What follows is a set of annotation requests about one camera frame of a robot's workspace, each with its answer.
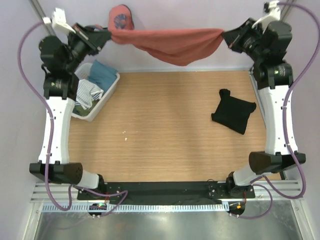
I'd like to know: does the aluminium front rail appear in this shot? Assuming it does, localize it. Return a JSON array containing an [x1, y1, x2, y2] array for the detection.
[[253, 180, 301, 201]]

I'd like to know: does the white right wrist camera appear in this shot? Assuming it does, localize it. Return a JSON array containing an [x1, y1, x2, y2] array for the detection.
[[251, 0, 281, 30]]

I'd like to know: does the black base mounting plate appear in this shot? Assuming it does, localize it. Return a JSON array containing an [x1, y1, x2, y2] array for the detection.
[[93, 179, 256, 205]]

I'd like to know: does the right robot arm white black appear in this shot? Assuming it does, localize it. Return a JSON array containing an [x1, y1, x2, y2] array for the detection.
[[222, 18, 306, 198]]

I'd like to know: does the white slotted cable duct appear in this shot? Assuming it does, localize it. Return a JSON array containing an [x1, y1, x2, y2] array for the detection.
[[41, 202, 230, 213]]

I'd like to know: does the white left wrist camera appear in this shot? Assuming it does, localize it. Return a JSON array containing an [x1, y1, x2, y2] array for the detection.
[[42, 7, 76, 35]]

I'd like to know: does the black tank top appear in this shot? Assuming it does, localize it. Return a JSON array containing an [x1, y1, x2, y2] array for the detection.
[[211, 88, 257, 135]]

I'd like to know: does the teal blue garment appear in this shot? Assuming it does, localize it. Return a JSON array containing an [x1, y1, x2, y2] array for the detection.
[[88, 60, 118, 93]]

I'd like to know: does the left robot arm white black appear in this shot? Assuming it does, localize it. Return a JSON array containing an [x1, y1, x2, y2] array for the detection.
[[29, 23, 111, 200]]

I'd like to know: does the green camouflage garment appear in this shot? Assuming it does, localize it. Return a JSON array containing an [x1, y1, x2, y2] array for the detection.
[[72, 100, 98, 117]]

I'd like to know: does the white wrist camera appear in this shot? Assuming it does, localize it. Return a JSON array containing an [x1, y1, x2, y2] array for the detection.
[[251, 0, 281, 30], [42, 7, 76, 35]]

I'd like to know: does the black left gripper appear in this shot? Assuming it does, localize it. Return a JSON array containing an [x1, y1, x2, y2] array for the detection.
[[65, 24, 112, 73]]

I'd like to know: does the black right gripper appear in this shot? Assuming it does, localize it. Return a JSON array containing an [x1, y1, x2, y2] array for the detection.
[[221, 19, 266, 63]]

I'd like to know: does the white plastic laundry basket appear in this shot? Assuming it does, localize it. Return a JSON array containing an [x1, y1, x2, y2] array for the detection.
[[71, 60, 120, 122]]

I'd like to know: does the aluminium frame post left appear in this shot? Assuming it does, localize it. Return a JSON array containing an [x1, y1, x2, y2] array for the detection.
[[28, 0, 56, 36]]

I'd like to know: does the blue white striped garment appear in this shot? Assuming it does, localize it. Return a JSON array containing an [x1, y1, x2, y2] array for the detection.
[[75, 79, 104, 110]]

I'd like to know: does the red tank top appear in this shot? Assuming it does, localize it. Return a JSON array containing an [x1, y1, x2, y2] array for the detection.
[[107, 4, 224, 67]]

